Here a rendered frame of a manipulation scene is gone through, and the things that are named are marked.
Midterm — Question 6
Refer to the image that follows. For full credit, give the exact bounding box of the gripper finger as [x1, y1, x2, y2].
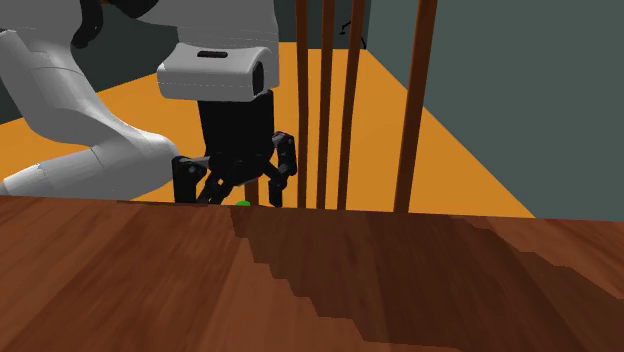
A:
[264, 130, 299, 209]
[170, 154, 231, 205]

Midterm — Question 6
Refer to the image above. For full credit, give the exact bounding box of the brown wooden chair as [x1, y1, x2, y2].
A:
[243, 0, 440, 215]

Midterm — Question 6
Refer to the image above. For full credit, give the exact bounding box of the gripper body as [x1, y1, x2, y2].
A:
[196, 89, 277, 188]

